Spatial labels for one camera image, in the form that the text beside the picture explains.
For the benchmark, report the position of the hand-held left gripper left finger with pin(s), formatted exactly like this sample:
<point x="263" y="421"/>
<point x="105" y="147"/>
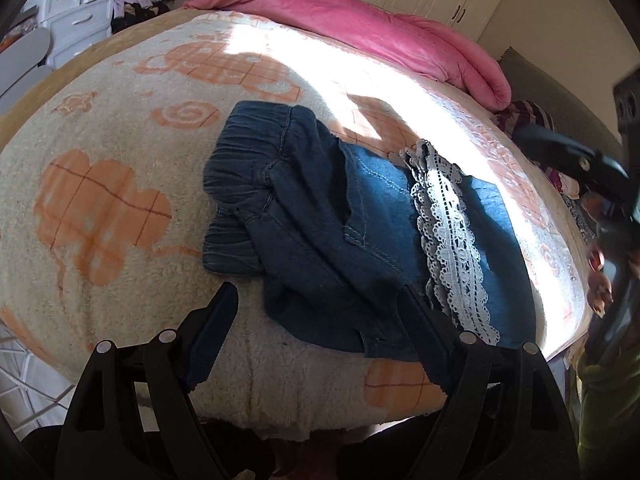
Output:
<point x="212" y="330"/>

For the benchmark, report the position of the pink duvet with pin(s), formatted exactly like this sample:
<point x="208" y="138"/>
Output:
<point x="350" y="15"/>

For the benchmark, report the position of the cream orange floral blanket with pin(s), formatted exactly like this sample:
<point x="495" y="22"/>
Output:
<point x="100" y="135"/>

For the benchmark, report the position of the grey board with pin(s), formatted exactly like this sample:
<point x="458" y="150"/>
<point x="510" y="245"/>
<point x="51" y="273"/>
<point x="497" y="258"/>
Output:
<point x="27" y="55"/>
<point x="25" y="90"/>

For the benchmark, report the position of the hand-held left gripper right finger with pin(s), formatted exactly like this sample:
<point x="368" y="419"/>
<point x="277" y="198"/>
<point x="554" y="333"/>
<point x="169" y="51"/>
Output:
<point x="425" y="330"/>

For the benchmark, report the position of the striped pillow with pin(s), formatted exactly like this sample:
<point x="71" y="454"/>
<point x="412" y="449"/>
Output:
<point x="530" y="112"/>

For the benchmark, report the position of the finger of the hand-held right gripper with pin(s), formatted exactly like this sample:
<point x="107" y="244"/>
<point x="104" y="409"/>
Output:
<point x="565" y="150"/>

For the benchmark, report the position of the blue denim pants lace trim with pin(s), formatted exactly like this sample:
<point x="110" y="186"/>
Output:
<point x="320" y="240"/>

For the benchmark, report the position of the white plastic drawer unit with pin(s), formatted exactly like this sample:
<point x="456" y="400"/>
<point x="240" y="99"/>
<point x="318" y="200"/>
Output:
<point x="75" y="15"/>

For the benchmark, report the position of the person's right hand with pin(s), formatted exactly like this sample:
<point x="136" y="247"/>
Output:
<point x="597" y="290"/>

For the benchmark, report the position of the dark patterned pillow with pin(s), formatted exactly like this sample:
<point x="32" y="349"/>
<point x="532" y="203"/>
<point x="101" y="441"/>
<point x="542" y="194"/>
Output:
<point x="580" y="220"/>

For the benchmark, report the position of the grey headboard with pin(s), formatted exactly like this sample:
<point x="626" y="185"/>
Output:
<point x="550" y="85"/>

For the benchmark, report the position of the pile of clothes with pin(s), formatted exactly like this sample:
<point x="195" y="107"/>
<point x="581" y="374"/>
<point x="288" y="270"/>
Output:
<point x="140" y="5"/>

